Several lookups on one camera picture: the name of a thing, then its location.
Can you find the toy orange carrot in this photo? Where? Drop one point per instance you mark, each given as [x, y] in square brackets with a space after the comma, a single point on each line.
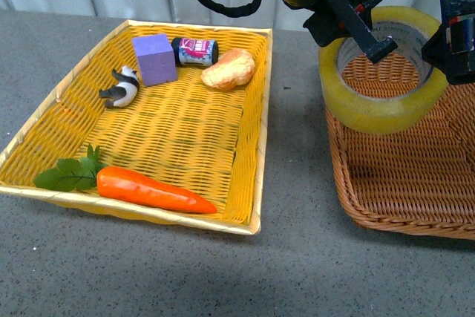
[114, 182]

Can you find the brown wicker basket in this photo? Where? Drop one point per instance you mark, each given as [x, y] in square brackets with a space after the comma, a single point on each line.
[419, 181]

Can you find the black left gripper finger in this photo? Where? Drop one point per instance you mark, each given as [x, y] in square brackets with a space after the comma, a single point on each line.
[373, 49]

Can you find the yellow tape roll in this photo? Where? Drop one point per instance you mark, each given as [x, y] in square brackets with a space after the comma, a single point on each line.
[411, 29]

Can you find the toy panda figure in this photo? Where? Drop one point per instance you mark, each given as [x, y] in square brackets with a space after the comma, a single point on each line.
[124, 92]

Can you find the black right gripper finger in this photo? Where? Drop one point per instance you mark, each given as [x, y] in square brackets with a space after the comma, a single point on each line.
[451, 47]

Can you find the toy bread loaf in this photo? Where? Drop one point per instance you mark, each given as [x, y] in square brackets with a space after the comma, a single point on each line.
[234, 68]

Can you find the small dark labelled bottle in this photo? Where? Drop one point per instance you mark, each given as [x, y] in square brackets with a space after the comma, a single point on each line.
[200, 52]

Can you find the purple foam block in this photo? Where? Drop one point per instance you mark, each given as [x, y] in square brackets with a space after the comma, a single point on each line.
[155, 59]

